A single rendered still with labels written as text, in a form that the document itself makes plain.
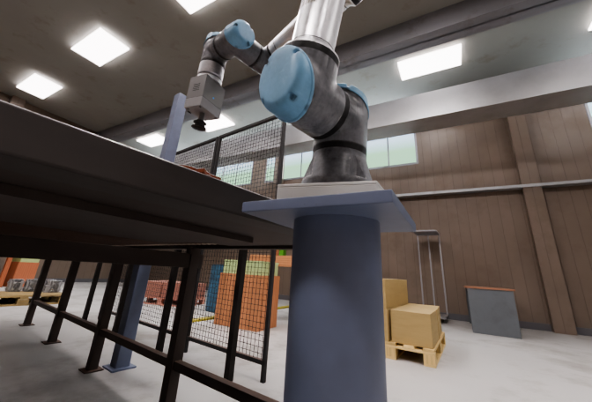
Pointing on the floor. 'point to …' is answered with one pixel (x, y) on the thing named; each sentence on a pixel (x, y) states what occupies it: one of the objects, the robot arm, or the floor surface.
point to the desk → (492, 311)
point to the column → (336, 293)
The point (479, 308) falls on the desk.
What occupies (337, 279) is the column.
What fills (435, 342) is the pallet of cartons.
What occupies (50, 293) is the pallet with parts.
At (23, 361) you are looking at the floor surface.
